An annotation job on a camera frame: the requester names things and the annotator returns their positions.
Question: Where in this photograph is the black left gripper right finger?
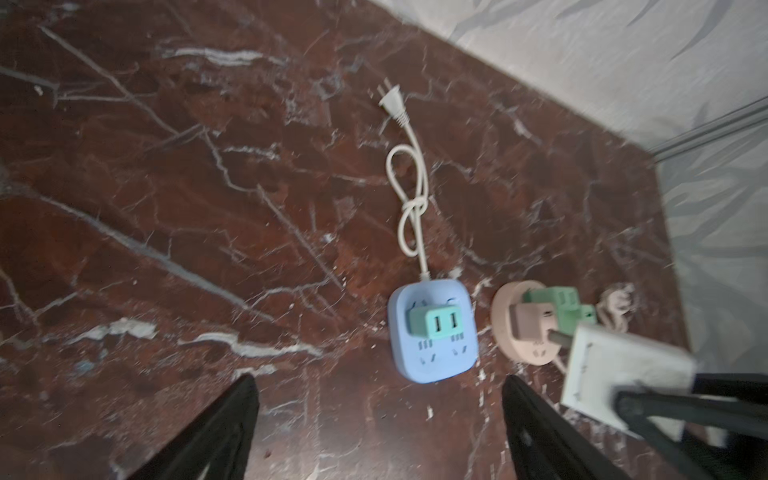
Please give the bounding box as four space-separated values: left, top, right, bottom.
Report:
502 375 628 480

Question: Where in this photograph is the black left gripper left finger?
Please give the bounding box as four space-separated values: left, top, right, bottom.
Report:
131 374 259 479

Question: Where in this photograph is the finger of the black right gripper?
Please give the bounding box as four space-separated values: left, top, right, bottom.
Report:
614 391 767 479
692 373 768 399

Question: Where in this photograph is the white cube adapter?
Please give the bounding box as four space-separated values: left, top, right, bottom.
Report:
560 323 697 434

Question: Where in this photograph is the light green cube adapter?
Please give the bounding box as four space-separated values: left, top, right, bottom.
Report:
523 286 581 320

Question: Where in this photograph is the teal cube adapter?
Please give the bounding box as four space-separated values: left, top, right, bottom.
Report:
407 304 464 340

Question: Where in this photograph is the pink cube adapter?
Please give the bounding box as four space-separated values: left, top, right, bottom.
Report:
509 303 558 342

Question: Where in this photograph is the white plug of blue strip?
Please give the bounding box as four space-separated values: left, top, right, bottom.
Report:
377 78 410 128

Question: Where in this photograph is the pink round power strip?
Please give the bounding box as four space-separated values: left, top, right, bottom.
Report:
490 280 561 366

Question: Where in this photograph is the blue square power strip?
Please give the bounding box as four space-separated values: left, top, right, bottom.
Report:
387 279 479 384

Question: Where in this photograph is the white cable of pink strip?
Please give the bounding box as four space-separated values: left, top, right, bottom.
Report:
596 281 638 334

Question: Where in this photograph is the white cable of blue strip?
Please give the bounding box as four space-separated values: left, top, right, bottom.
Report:
385 119 432 282

